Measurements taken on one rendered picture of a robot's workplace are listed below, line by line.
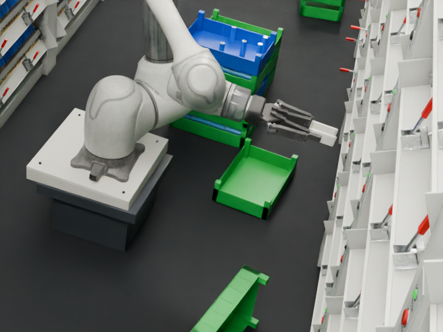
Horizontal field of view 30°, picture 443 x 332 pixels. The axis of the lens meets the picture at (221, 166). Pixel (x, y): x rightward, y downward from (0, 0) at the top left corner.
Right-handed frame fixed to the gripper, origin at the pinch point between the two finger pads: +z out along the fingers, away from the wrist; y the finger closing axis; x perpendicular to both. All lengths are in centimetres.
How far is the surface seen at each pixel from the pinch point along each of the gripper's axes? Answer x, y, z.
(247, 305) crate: -57, 12, -2
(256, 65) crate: -29, -70, -23
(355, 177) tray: -7.4, 3.2, 11.9
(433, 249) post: 69, 115, 1
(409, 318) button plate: 62, 118, 2
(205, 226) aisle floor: -65, -23, -21
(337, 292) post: -1, 52, 10
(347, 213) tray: -7.7, 18.1, 11.2
